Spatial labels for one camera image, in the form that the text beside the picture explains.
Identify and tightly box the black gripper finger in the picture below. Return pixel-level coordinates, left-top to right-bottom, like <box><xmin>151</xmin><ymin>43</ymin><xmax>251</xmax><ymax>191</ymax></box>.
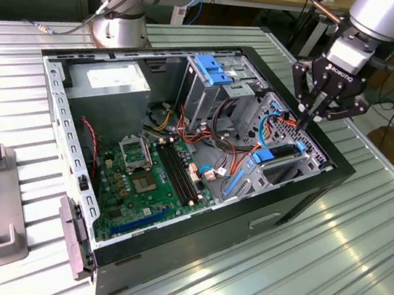
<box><xmin>310</xmin><ymin>92</ymin><xmax>369</xmax><ymax>129</ymax></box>
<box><xmin>284</xmin><ymin>60</ymin><xmax>322</xmax><ymax>131</ymax></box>

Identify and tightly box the orange red power wire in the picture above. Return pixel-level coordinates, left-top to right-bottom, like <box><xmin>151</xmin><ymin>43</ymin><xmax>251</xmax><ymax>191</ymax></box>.
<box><xmin>228</xmin><ymin>104</ymin><xmax>307</xmax><ymax>191</ymax></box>

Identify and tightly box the blue data wire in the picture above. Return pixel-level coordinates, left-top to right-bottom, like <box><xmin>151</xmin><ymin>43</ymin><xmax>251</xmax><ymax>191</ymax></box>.
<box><xmin>255</xmin><ymin>101</ymin><xmax>288</xmax><ymax>149</ymax></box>

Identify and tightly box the hard disk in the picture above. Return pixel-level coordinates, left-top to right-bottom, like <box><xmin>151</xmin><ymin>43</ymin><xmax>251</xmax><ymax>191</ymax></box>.
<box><xmin>222</xmin><ymin>132</ymin><xmax>310</xmax><ymax>208</ymax></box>

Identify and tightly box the metal disk bay cage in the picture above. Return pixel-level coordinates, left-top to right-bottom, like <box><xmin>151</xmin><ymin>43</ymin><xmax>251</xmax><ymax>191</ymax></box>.
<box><xmin>218</xmin><ymin>86</ymin><xmax>347</xmax><ymax>217</ymax></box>

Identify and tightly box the blue plastic drive latch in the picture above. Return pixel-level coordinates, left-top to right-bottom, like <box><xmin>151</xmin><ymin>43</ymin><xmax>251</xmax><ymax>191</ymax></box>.
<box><xmin>192</xmin><ymin>54</ymin><xmax>236</xmax><ymax>90</ymax></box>

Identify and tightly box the grey metal optical drive cage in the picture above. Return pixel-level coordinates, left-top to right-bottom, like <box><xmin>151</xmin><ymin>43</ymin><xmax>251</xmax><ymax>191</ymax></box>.
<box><xmin>172</xmin><ymin>48</ymin><xmax>272</xmax><ymax>142</ymax></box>

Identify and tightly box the black RAM slot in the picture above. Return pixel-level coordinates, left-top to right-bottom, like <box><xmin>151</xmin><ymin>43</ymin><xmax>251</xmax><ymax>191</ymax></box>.
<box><xmin>158</xmin><ymin>139</ymin><xmax>209</xmax><ymax>204</ymax></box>
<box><xmin>148</xmin><ymin>140</ymin><xmax>200</xmax><ymax>209</ymax></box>

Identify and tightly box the CPU socket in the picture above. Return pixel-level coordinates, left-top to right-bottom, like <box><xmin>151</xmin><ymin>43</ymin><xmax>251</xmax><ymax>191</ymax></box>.
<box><xmin>128</xmin><ymin>168</ymin><xmax>162</xmax><ymax>198</ymax></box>

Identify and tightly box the black open PC case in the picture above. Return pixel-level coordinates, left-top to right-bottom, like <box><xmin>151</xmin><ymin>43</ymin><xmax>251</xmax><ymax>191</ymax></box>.
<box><xmin>7</xmin><ymin>17</ymin><xmax>372</xmax><ymax>295</ymax></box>

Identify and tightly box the grey power supply box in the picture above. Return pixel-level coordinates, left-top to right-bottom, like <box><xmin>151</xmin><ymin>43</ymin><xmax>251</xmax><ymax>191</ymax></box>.
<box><xmin>57</xmin><ymin>52</ymin><xmax>155</xmax><ymax>146</ymax></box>

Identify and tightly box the green motherboard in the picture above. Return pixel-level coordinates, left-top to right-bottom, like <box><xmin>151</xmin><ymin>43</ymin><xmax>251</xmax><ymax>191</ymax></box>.
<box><xmin>87</xmin><ymin>127</ymin><xmax>225</xmax><ymax>259</ymax></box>

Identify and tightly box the blue expansion slot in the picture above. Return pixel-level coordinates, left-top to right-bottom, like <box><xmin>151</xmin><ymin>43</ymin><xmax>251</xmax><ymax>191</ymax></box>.
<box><xmin>108</xmin><ymin>200</ymin><xmax>172</xmax><ymax>245</ymax></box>

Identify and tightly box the black case fan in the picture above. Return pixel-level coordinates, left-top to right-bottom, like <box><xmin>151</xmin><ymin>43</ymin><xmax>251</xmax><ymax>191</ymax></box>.
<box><xmin>68</xmin><ymin>115</ymin><xmax>110</xmax><ymax>197</ymax></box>

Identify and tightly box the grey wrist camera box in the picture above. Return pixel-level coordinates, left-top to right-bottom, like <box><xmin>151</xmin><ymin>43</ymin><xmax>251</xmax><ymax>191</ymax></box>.
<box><xmin>323</xmin><ymin>37</ymin><xmax>374</xmax><ymax>78</ymax></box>

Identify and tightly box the brown sleeved cable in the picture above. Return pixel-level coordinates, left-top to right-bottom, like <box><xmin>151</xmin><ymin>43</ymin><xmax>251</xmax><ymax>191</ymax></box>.
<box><xmin>297</xmin><ymin>0</ymin><xmax>345</xmax><ymax>28</ymax></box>

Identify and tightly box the black wire bundle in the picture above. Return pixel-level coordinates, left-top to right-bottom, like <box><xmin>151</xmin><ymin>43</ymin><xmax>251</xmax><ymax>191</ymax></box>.
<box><xmin>206</xmin><ymin>94</ymin><xmax>263</xmax><ymax>156</ymax></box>

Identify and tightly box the yellow orange wire bundle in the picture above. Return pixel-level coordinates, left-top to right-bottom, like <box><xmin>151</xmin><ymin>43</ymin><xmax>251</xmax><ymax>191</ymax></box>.
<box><xmin>143</xmin><ymin>100</ymin><xmax>189</xmax><ymax>142</ymax></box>

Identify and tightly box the metal socket cover frame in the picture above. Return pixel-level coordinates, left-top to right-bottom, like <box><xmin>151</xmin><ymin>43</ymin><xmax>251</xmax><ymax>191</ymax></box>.
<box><xmin>114</xmin><ymin>132</ymin><xmax>157</xmax><ymax>178</ymax></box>

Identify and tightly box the red black twisted fan wire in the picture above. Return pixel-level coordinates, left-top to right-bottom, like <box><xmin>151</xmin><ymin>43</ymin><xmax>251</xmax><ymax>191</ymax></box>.
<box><xmin>73</xmin><ymin>118</ymin><xmax>106</xmax><ymax>181</ymax></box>

